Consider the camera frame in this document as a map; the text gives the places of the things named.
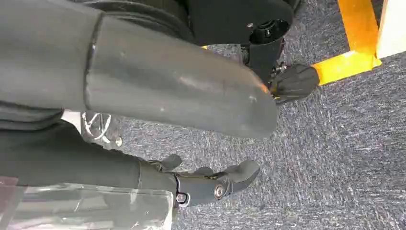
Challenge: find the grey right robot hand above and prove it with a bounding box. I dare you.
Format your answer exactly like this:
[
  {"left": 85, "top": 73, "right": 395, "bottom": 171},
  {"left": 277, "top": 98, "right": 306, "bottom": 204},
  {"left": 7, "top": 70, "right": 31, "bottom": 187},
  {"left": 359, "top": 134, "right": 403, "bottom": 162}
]
[{"left": 0, "top": 0, "right": 279, "bottom": 208}]

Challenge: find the black robot leg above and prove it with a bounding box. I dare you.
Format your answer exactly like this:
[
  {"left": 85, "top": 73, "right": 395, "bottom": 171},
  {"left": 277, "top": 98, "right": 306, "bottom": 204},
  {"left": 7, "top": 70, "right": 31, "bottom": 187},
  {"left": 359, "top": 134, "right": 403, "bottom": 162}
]
[{"left": 73, "top": 0, "right": 301, "bottom": 84}]

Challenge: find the black ribbed robot foot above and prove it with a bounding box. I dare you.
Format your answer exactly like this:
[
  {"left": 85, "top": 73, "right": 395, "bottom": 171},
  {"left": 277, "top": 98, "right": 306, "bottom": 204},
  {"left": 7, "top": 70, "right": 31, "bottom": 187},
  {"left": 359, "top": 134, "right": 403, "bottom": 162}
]
[{"left": 270, "top": 63, "right": 320, "bottom": 105}]

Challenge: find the clear plastic sheet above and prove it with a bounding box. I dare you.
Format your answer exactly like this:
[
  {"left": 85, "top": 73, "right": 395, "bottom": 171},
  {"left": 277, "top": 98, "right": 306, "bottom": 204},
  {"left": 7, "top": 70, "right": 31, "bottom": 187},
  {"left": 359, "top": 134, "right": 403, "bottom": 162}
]
[{"left": 0, "top": 177, "right": 176, "bottom": 230}]

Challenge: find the yellow floor tape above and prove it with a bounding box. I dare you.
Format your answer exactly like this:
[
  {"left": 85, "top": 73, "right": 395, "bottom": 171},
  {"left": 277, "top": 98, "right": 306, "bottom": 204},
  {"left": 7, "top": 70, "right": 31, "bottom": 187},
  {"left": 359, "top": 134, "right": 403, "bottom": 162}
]
[{"left": 312, "top": 0, "right": 383, "bottom": 86}]

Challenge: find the pale furniture leg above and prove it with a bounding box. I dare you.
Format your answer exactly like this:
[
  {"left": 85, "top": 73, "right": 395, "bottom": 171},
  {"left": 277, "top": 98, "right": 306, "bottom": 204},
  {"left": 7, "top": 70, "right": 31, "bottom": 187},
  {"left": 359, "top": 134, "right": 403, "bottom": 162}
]
[{"left": 375, "top": 0, "right": 406, "bottom": 60}]

